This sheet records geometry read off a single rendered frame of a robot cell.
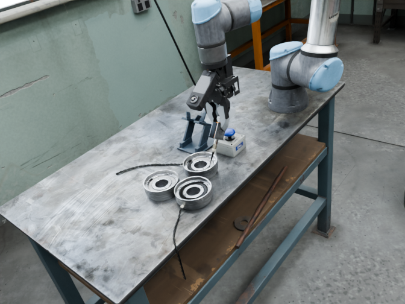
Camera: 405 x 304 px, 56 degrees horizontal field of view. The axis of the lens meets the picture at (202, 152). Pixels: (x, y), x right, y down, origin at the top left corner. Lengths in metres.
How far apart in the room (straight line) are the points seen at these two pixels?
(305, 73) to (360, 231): 1.05
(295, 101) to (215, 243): 0.58
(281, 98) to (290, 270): 0.86
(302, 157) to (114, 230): 0.88
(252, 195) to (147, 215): 0.51
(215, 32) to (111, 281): 0.65
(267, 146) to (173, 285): 0.52
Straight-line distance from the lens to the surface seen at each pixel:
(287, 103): 1.42
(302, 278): 1.88
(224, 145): 1.21
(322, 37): 1.27
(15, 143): 2.61
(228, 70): 1.08
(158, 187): 1.14
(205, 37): 1.00
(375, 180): 2.43
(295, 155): 1.64
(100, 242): 1.05
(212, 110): 1.10
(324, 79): 1.28
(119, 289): 0.92
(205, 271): 1.22
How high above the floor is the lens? 1.48
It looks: 33 degrees down
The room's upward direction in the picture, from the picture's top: 11 degrees counter-clockwise
